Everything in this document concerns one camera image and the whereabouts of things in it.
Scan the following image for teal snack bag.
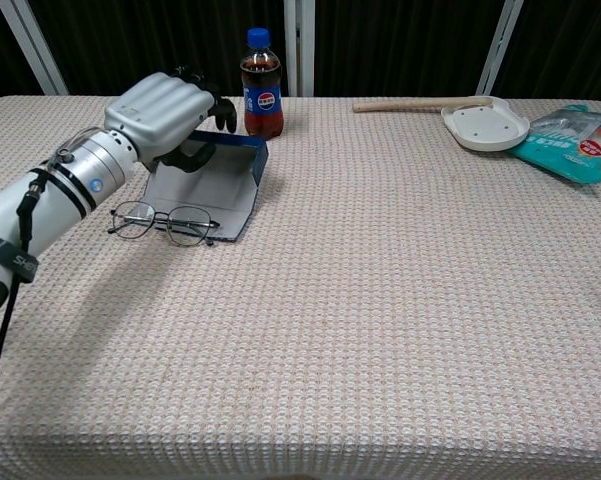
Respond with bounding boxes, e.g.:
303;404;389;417
509;103;601;185

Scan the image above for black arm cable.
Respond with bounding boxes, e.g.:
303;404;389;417
0;169;49;436

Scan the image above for cola bottle with blue cap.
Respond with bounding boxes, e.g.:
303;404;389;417
239;27;285;141

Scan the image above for blue pencil case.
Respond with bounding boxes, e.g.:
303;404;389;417
142;130;270;244

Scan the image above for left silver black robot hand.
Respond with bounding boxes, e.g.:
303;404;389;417
103;64;239;174

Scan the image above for thin-framed eyeglasses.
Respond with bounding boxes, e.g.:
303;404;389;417
107;200;221;248

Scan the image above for white scoop with wooden handle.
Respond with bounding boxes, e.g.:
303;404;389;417
352;96;531;153

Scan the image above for beige woven tablecloth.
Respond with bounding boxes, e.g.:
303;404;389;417
0;95;601;480

